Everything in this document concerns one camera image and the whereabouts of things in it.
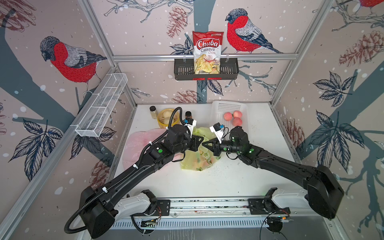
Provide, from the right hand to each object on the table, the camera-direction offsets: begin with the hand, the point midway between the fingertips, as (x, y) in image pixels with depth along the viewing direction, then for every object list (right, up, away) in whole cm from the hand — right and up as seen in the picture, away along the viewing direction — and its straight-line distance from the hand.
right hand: (203, 143), depth 74 cm
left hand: (+1, +4, -3) cm, 5 cm away
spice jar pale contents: (-35, +17, +32) cm, 51 cm away
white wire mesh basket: (-54, +11, -3) cm, 55 cm away
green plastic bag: (+1, -8, +3) cm, 9 cm away
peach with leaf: (+20, +14, +32) cm, 40 cm away
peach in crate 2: (+26, +10, +29) cm, 40 cm away
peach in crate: (+27, +15, +33) cm, 45 cm away
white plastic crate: (+14, +20, +36) cm, 44 cm away
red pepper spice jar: (-9, +15, +28) cm, 33 cm away
